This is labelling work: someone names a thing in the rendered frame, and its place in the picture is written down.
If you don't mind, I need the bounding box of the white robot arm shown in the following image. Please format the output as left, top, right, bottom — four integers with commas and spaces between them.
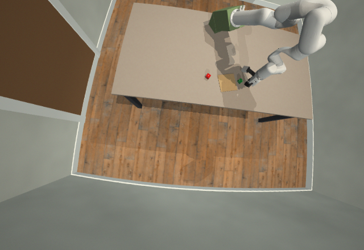
230, 0, 337, 80

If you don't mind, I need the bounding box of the tan flat mat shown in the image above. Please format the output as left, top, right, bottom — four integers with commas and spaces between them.
217, 74, 237, 92

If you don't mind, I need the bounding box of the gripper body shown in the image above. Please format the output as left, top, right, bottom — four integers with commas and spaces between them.
249, 73, 261, 86

